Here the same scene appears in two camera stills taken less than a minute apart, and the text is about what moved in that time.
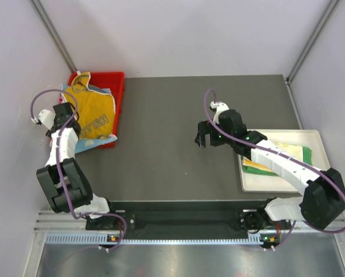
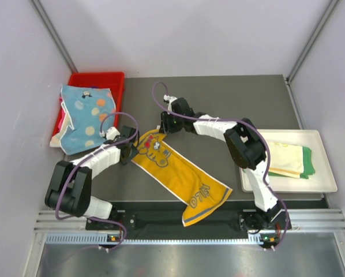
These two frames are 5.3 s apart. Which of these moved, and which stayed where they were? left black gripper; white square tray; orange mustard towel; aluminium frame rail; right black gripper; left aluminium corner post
Moved: right black gripper; orange mustard towel; left black gripper
Stayed: left aluminium corner post; aluminium frame rail; white square tray
